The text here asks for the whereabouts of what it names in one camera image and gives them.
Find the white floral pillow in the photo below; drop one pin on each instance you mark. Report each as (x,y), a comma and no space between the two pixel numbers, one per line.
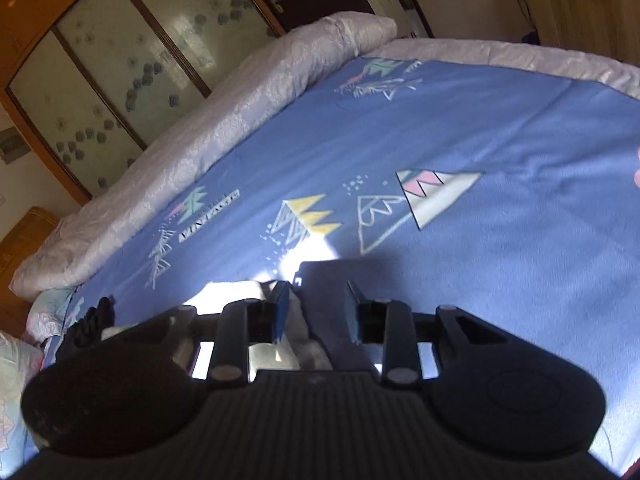
(50,312)

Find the white rolled quilt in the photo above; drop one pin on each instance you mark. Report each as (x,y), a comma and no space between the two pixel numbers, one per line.
(210,130)

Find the pale patterned pillow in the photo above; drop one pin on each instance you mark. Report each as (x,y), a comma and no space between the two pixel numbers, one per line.
(15,395)

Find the wall electrical panel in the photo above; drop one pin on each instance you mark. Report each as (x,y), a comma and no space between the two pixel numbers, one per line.
(7,146)

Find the side cabinet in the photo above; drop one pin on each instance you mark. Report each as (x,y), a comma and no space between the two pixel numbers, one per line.
(570,15)

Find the black garment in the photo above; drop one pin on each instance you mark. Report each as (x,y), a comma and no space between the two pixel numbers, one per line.
(87,330)

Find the light green pants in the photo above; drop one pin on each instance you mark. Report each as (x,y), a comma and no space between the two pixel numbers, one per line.
(305,345)

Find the blue printed bed sheet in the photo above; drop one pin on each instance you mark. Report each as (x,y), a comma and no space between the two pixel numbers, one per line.
(500,285)

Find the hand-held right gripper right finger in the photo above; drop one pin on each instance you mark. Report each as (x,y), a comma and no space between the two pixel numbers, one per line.
(353,312)

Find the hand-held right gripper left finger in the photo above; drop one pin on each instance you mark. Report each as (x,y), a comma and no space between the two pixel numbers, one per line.
(280,312)

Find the wardrobe with patterned glass doors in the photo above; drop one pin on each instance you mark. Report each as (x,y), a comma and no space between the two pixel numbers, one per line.
(125,50)

